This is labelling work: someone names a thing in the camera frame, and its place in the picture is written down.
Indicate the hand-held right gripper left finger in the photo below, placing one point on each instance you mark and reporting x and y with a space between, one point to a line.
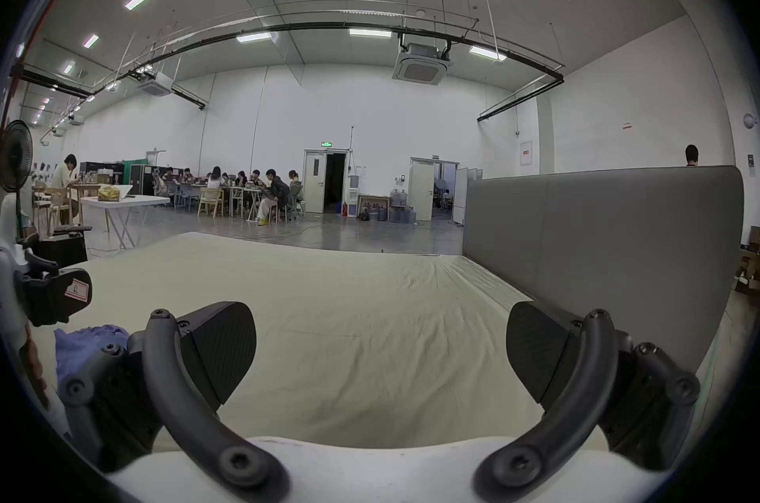
178 405

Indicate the bed with beige sheet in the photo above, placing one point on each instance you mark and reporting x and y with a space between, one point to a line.
368 310

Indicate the black standing fan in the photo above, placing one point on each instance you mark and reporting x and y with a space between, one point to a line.
15 156

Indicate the white folding table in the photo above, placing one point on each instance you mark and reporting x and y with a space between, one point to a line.
122 204

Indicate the black cabinets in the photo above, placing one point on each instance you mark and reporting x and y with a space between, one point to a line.
113 175

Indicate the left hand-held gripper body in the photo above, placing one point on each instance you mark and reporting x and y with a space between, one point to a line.
9 263

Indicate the wooden chair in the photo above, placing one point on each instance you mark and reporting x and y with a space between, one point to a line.
212 201

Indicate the stack of cartons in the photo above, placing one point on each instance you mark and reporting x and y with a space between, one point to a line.
749 257

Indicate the group of water bottles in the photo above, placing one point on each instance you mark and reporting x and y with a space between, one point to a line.
395 207

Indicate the person's left hand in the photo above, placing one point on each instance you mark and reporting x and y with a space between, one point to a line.
35 364

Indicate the group of people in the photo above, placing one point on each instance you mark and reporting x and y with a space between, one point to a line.
261 189

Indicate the grey padded headboard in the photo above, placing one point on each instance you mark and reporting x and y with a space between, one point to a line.
605 245

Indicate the blue garment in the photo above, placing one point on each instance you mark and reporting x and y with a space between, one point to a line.
89 349

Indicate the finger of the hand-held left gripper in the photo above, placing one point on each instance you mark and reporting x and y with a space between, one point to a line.
50 299

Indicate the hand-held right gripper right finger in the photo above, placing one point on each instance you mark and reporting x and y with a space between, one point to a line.
585 394

